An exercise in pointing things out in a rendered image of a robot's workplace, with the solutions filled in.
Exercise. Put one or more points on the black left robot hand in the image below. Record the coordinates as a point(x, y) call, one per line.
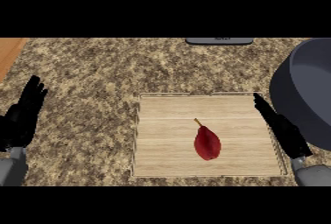
point(21, 116)

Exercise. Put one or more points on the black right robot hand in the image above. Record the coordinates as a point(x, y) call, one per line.
point(282, 129)

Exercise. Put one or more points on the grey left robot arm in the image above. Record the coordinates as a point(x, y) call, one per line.
point(12, 166)

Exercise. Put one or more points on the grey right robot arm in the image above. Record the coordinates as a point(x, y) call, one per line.
point(311, 173)

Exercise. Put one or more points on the dark grey pot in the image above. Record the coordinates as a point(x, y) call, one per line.
point(305, 93)

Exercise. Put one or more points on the pale wooden tray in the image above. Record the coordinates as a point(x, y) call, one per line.
point(207, 135)

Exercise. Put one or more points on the red pear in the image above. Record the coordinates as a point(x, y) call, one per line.
point(207, 143)

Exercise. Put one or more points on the brown wooden board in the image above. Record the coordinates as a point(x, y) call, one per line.
point(9, 55)

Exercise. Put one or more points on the dark grey flat appliance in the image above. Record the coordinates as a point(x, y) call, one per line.
point(219, 40)

